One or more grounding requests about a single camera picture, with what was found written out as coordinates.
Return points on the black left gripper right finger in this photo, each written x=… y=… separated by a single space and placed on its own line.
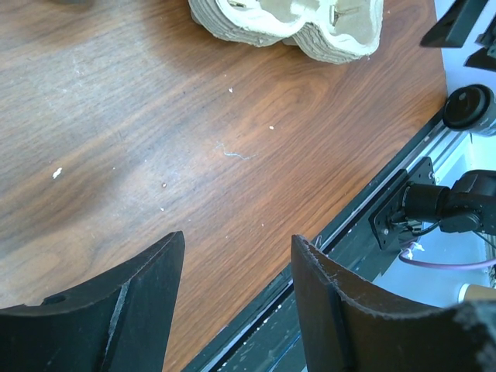
x=349 y=324

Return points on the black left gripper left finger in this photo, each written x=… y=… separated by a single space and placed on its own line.
x=119 y=320

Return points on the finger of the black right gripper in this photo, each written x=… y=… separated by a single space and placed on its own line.
x=453 y=28
x=484 y=58

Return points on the beige pulp cup carrier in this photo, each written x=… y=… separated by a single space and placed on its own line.
x=335 y=32

